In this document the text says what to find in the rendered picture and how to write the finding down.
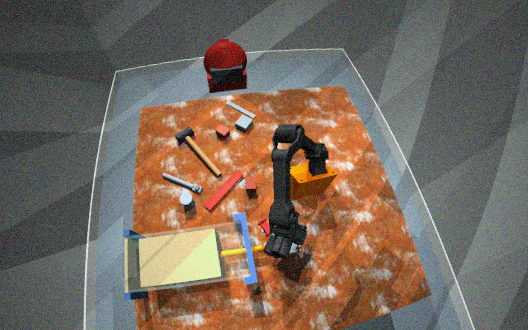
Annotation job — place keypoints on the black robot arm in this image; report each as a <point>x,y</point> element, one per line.
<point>282,212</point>

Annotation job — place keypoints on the white flat bar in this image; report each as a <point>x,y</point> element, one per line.
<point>241,109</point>

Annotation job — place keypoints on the grey metal rod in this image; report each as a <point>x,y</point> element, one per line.
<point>194,187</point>

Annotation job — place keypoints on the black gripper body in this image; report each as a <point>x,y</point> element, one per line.
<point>268,247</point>

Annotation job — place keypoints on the grey cylinder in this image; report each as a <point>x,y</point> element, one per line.
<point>187,201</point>

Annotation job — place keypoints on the clear-panelled guard cubby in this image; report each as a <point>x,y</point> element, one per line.
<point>184,258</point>

